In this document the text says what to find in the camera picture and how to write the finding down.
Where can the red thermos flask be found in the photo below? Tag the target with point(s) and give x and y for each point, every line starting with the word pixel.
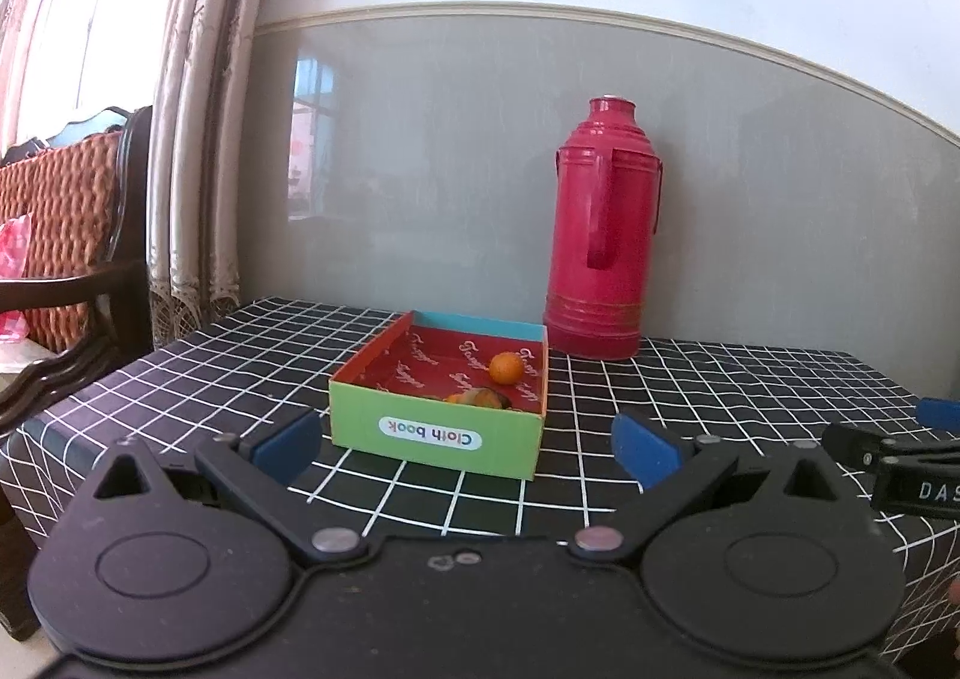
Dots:
pixel 600 236

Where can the pink plastic bag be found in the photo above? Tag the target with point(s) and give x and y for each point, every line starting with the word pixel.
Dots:
pixel 15 250

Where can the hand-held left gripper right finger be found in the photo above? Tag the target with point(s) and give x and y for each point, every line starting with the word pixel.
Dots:
pixel 645 445

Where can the beige curtain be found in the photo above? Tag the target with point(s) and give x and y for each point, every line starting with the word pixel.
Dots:
pixel 202 124

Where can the wooden chair with woven back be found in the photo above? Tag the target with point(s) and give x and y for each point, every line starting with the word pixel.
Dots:
pixel 67 214

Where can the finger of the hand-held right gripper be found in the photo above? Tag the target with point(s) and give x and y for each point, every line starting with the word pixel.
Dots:
pixel 941 415
pixel 851 443

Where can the black white checked tablecloth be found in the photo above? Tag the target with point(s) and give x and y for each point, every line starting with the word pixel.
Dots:
pixel 225 364

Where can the colourful cardboard box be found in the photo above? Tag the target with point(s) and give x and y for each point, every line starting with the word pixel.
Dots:
pixel 360 424

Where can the small orange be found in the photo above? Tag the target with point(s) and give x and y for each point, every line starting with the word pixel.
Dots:
pixel 454 397
pixel 506 367

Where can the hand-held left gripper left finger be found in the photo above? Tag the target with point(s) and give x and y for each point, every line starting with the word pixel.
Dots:
pixel 289 445

